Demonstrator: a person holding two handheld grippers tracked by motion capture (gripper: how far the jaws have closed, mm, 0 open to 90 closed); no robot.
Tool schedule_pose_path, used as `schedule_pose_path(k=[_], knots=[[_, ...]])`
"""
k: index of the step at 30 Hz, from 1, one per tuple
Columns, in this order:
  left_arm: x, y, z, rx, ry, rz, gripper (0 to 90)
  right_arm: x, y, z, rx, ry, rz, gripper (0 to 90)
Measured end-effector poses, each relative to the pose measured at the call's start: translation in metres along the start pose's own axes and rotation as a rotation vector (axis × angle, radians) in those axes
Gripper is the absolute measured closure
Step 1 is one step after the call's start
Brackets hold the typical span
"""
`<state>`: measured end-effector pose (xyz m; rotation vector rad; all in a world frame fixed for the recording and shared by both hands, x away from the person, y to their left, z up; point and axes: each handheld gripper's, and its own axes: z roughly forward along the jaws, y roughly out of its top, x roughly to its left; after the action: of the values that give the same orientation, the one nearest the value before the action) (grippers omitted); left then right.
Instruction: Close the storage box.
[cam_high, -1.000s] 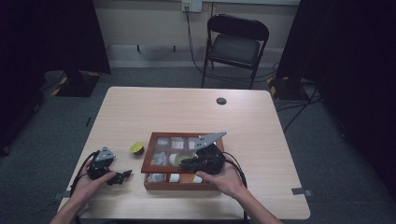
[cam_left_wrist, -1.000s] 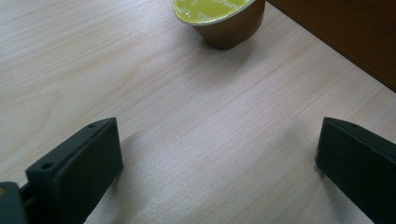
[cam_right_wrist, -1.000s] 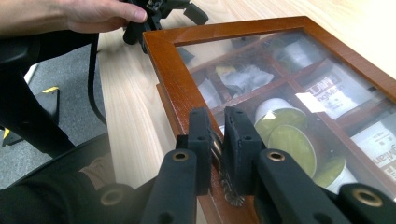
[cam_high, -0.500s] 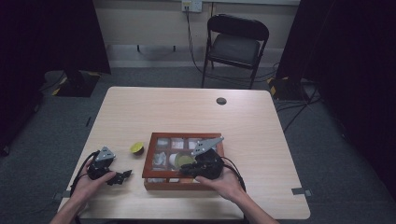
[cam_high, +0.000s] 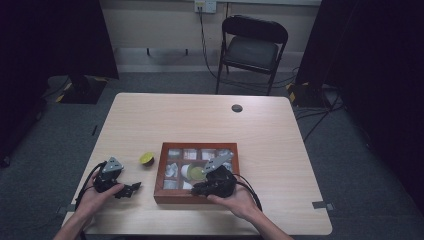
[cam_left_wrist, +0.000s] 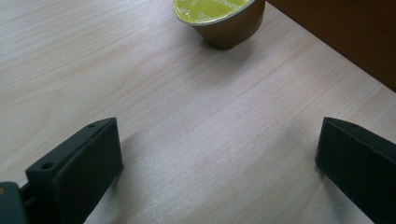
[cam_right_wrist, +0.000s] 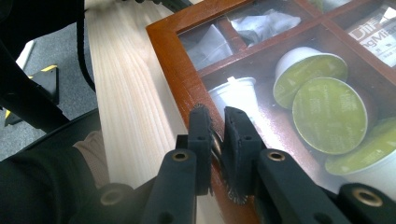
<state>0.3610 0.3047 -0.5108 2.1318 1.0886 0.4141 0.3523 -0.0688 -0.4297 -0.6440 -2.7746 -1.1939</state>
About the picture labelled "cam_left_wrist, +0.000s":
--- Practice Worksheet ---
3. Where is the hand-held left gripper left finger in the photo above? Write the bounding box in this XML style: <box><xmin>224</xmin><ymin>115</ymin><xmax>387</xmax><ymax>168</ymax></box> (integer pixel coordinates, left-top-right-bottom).
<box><xmin>25</xmin><ymin>117</ymin><xmax>125</xmax><ymax>224</ymax></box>

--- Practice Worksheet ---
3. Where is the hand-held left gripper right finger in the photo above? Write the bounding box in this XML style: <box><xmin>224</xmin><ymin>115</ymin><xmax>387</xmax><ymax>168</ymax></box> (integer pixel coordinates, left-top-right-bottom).
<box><xmin>314</xmin><ymin>116</ymin><xmax>396</xmax><ymax>224</ymax></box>

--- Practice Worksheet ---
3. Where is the yellow-lidded coffee capsule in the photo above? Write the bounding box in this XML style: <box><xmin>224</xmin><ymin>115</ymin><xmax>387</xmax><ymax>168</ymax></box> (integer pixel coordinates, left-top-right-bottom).
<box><xmin>173</xmin><ymin>0</ymin><xmax>267</xmax><ymax>50</ymax></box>

